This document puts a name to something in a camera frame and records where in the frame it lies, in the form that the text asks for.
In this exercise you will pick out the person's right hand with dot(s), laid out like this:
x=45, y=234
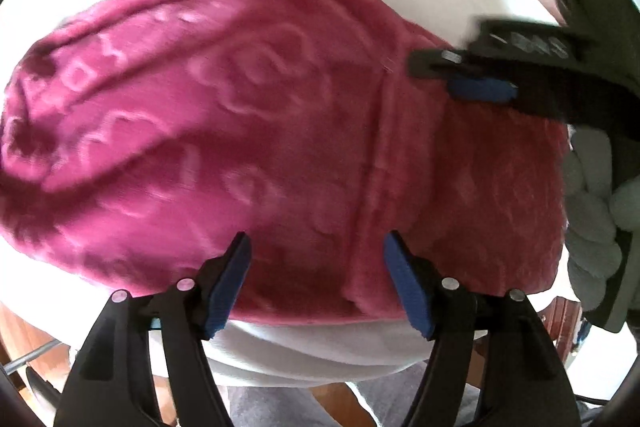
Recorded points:
x=590, y=212

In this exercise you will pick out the bed with white sheet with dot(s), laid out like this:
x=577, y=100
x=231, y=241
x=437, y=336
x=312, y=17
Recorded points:
x=310, y=347

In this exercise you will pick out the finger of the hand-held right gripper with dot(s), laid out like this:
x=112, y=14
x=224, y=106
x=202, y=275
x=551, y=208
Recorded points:
x=480, y=88

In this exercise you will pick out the metal rod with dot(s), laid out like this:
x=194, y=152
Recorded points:
x=35, y=354

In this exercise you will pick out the red wooden nightstand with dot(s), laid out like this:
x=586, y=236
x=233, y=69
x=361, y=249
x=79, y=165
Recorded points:
x=567, y=332

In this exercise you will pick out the magenta fleece towel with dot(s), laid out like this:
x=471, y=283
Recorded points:
x=250, y=132

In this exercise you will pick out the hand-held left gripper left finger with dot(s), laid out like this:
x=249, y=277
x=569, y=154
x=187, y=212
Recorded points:
x=227, y=289

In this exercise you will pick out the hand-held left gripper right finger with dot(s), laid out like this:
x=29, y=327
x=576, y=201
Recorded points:
x=412, y=292

